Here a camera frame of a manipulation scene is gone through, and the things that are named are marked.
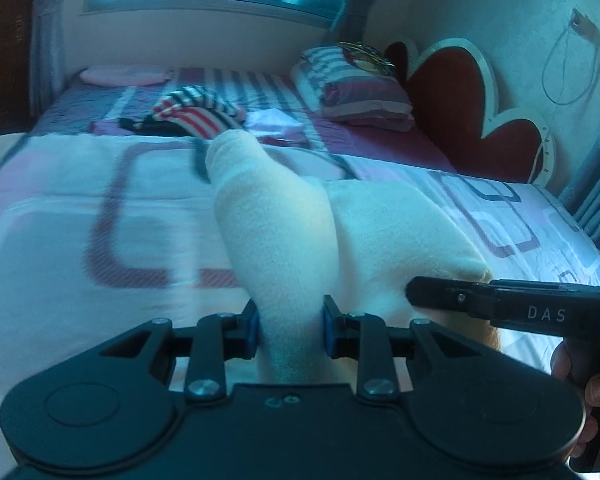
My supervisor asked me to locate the pastel patterned bed quilt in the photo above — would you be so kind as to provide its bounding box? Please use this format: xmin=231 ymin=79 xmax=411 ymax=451
xmin=0 ymin=134 xmax=600 ymax=478

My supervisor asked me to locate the gold patterned item on pillows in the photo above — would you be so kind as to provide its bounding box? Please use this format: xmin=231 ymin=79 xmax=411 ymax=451
xmin=337 ymin=41 xmax=396 ymax=77

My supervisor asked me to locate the striped folded pillow stack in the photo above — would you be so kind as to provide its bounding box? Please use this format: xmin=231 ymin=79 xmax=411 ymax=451
xmin=291 ymin=44 xmax=414 ymax=132

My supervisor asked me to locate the white folded cloth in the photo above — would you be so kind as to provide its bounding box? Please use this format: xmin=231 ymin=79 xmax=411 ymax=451
xmin=245 ymin=108 xmax=303 ymax=131

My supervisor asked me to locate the red white scalloped headboard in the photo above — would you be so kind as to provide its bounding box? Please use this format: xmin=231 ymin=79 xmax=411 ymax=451
xmin=384 ymin=37 xmax=556 ymax=186

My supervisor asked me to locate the pink small pillow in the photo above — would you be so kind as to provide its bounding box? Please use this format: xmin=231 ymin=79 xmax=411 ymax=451
xmin=79 ymin=64 xmax=174 ymax=88

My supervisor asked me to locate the left grey curtain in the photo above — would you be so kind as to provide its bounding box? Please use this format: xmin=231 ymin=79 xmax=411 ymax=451
xmin=29 ymin=0 xmax=65 ymax=117

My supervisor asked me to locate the cream knitted sweater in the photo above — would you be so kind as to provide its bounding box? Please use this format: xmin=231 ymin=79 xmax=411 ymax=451
xmin=206 ymin=130 xmax=492 ymax=384

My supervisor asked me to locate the white hanging cable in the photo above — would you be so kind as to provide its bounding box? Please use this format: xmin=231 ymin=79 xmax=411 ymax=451
xmin=540 ymin=0 xmax=600 ymax=108

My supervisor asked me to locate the striped purple bed sheet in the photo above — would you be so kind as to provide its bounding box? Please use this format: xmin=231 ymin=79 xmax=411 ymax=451
xmin=32 ymin=67 xmax=454 ymax=171

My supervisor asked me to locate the striped red black garment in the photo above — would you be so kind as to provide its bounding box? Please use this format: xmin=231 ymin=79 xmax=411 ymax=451
xmin=118 ymin=86 xmax=247 ymax=140

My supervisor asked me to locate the wall socket with charger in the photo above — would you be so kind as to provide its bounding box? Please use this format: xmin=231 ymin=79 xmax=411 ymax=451
xmin=569 ymin=8 xmax=598 ymax=44

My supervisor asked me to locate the person's right hand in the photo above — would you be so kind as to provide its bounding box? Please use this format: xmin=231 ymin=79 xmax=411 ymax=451
xmin=550 ymin=341 xmax=600 ymax=458

